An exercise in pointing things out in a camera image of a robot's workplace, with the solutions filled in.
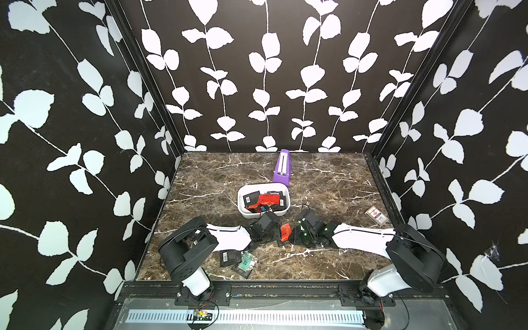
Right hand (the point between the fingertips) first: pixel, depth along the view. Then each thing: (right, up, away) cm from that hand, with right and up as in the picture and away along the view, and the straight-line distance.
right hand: (288, 237), depth 86 cm
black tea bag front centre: (-17, +15, +12) cm, 26 cm away
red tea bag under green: (-8, +15, +9) cm, 19 cm away
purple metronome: (-2, +27, +18) cm, 33 cm away
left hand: (-2, +3, +3) cm, 4 cm away
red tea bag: (-1, +2, +3) cm, 3 cm away
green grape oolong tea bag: (-17, -8, -4) cm, 19 cm away
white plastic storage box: (-19, +19, +15) cm, 31 cm away
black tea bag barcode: (-2, +13, +9) cm, 16 cm away
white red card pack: (+42, +8, +7) cm, 43 cm away
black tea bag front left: (-24, -7, -4) cm, 25 cm away
